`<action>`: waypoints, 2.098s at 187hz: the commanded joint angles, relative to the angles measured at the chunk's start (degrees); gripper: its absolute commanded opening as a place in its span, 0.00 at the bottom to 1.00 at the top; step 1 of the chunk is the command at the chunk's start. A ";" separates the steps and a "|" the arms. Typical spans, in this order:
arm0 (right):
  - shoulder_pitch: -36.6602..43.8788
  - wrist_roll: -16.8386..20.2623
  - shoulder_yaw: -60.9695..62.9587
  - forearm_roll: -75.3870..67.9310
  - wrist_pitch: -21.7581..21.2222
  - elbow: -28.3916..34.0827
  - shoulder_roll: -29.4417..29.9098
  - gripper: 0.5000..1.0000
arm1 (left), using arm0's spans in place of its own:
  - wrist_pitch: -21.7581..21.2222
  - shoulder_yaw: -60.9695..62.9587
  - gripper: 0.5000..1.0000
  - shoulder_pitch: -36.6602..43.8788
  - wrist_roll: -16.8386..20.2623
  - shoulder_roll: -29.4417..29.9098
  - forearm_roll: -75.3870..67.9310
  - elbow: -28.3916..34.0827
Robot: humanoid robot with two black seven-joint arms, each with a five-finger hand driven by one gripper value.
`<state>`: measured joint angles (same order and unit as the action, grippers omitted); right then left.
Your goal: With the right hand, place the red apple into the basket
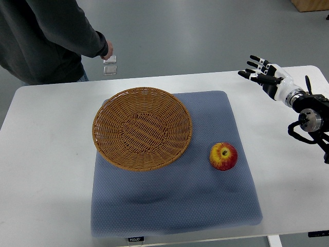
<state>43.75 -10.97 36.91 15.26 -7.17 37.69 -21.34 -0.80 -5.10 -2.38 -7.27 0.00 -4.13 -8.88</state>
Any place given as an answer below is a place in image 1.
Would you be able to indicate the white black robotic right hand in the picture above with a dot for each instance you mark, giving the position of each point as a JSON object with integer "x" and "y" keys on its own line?
{"x": 266, "y": 74}

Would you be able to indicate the person's bare hand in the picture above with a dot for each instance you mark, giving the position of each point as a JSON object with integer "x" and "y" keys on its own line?
{"x": 109, "y": 51}

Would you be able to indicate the red yellow apple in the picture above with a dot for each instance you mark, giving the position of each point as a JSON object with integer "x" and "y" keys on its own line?
{"x": 223, "y": 156}

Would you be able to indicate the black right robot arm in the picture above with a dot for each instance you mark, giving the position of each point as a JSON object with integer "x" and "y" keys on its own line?
{"x": 313, "y": 118}

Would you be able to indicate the brown wicker basket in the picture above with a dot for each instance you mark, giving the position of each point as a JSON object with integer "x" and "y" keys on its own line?
{"x": 142, "y": 129}

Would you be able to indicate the upper metal floor plate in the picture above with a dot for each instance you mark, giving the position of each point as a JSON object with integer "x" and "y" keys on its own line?
{"x": 111, "y": 60}

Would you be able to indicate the person in dark sweater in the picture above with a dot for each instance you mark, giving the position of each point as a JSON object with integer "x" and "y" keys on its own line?
{"x": 42, "y": 42}

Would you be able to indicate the wooden box corner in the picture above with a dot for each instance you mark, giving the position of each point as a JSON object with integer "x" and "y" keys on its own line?
{"x": 310, "y": 5}

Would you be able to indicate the blue grey fabric mat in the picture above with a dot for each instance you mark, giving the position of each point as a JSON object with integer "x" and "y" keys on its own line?
{"x": 186, "y": 195}

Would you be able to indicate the white table leg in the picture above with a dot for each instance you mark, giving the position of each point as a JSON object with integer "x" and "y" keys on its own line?
{"x": 274, "y": 241}

